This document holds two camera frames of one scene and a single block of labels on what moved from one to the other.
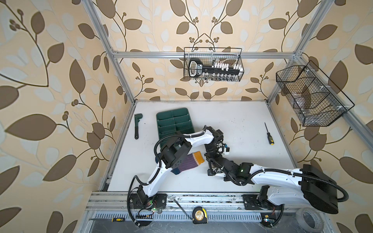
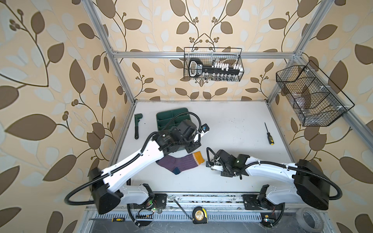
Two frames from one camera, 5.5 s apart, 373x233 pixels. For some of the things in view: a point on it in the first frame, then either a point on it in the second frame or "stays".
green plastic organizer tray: [174, 122] stays
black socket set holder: [217, 72] stays
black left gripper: [209, 155] -> [196, 145]
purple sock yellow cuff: [190, 161] stays
